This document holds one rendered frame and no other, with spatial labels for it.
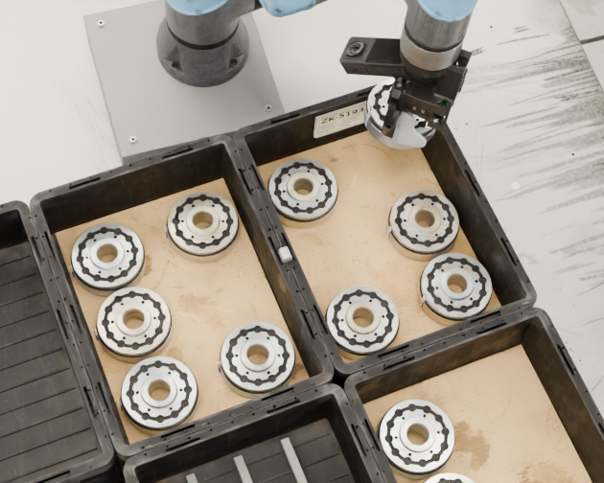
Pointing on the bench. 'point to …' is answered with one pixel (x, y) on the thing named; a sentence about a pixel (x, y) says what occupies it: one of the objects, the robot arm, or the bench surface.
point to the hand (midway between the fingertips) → (392, 126)
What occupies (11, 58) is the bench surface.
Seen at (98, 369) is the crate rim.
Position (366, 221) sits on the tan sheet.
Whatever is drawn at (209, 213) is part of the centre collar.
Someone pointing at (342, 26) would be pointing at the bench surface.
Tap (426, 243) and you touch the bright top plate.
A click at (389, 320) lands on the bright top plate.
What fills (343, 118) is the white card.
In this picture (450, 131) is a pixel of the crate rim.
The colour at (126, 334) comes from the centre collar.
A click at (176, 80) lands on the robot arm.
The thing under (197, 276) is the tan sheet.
